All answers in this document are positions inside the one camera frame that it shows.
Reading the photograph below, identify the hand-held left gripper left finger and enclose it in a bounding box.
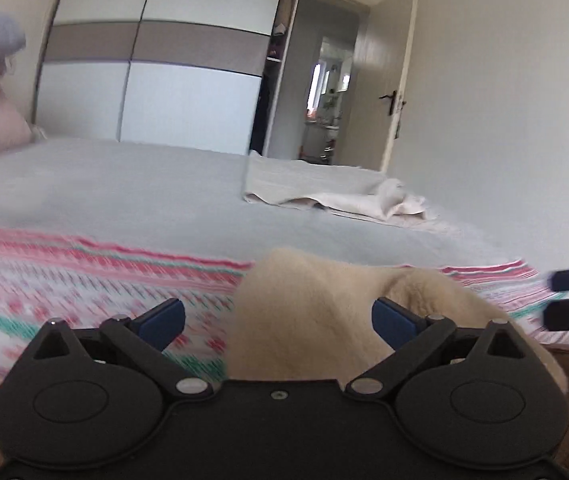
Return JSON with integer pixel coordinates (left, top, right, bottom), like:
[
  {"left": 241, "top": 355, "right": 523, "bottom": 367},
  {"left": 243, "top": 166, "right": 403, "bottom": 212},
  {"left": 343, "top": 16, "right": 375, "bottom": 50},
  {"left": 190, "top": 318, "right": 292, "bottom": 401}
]
[{"left": 33, "top": 298, "right": 214, "bottom": 402}]

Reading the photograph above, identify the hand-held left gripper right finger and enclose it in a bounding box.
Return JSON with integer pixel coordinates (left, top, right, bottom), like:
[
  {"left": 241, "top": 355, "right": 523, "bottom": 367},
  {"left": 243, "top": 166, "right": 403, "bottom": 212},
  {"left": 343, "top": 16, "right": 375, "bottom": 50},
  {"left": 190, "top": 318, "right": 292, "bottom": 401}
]
[{"left": 345, "top": 297, "right": 526, "bottom": 401}]

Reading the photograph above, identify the brown jacket with beige lining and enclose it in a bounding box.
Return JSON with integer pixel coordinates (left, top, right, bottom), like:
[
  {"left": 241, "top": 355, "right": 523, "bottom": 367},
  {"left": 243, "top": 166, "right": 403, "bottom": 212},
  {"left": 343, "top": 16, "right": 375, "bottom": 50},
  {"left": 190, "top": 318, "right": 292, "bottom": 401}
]
[{"left": 224, "top": 247, "right": 569, "bottom": 480}]

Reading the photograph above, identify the red green patterned blanket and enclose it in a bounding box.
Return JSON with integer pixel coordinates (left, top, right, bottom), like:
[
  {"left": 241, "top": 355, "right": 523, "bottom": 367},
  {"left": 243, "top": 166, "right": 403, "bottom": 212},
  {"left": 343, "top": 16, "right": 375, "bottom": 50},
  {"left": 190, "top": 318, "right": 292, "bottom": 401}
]
[{"left": 0, "top": 220, "right": 551, "bottom": 411}]

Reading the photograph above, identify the white crumpled cloth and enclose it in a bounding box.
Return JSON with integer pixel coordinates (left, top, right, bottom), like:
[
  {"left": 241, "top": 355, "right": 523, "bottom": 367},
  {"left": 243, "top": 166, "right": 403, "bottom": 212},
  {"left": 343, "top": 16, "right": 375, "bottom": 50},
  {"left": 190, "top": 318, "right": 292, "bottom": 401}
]
[{"left": 242, "top": 150, "right": 460, "bottom": 234}]

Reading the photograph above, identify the bed with grey sheet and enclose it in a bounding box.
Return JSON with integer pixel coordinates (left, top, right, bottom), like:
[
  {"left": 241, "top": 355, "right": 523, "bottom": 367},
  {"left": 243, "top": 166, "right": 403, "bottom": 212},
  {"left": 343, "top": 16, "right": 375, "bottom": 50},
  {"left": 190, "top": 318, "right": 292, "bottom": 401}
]
[{"left": 0, "top": 137, "right": 525, "bottom": 268}]

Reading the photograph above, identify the white and grey wardrobe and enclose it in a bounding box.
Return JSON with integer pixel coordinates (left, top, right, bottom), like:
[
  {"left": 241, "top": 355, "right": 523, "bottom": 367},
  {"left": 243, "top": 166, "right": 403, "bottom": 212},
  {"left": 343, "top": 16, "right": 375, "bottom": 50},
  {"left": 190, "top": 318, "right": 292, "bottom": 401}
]
[{"left": 32, "top": 0, "right": 306, "bottom": 159}]

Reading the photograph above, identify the white room door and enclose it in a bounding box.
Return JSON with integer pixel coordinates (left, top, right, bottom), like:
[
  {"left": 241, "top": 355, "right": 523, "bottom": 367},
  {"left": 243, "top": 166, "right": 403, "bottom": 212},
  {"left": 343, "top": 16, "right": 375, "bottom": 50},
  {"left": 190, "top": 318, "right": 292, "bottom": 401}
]
[{"left": 337, "top": 0, "right": 420, "bottom": 173}]

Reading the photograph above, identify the black door handle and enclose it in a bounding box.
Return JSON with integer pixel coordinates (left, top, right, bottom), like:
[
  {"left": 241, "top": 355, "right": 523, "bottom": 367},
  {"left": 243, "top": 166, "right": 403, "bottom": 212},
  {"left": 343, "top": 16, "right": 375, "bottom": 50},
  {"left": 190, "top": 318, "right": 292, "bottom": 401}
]
[{"left": 379, "top": 90, "right": 408, "bottom": 119}]

